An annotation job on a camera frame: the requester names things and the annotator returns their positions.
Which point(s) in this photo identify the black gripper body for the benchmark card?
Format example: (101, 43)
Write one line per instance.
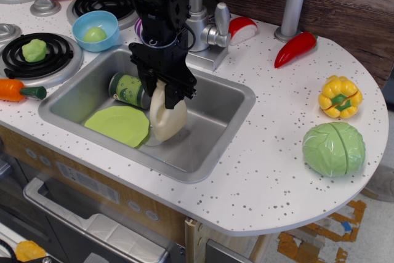
(169, 64)

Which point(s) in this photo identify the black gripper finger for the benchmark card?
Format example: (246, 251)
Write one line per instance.
(174, 93)
(148, 80)

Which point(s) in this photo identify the cream detergent bottle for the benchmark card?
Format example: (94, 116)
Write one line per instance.
(166, 122)

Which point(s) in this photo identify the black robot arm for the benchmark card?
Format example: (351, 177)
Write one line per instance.
(164, 22)

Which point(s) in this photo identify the green toy can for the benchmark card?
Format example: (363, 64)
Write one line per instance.
(128, 89)

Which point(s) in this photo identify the silver toy faucet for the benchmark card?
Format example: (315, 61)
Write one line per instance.
(208, 41)

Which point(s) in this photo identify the light green toy plate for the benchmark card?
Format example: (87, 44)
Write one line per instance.
(122, 123)

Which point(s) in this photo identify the purple toy onion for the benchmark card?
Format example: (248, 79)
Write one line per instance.
(138, 28)

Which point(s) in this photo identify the green ball in bowl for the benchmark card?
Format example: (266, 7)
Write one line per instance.
(94, 34)

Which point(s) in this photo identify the blue toy bowl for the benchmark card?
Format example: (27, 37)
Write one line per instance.
(105, 20)

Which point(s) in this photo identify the black toy pot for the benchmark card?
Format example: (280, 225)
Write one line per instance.
(210, 5)

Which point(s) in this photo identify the red white toy sushi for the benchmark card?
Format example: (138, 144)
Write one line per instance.
(242, 29)

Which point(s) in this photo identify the rear right stove burner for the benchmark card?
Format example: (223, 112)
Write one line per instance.
(123, 10)

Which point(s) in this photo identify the front left stove burner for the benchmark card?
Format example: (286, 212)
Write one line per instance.
(63, 59)

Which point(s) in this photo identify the light green toy lettuce piece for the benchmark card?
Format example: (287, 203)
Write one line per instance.
(34, 51)

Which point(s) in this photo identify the silver stove knob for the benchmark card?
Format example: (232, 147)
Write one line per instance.
(9, 32)
(45, 8)

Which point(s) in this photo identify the red toy chili pepper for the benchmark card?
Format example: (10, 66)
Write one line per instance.
(297, 46)

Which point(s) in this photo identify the orange toy carrot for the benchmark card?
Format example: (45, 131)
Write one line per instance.
(14, 90)

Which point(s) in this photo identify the silver stove knob left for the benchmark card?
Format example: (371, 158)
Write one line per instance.
(9, 32)

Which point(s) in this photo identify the yellow toy bell pepper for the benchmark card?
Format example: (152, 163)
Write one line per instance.
(340, 97)

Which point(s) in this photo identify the green toy cabbage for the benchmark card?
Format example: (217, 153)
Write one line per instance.
(334, 149)

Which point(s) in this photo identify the yellow toy on floor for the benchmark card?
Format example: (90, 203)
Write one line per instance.
(29, 250)

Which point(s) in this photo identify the silver oven door handle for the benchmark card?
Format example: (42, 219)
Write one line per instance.
(87, 235)

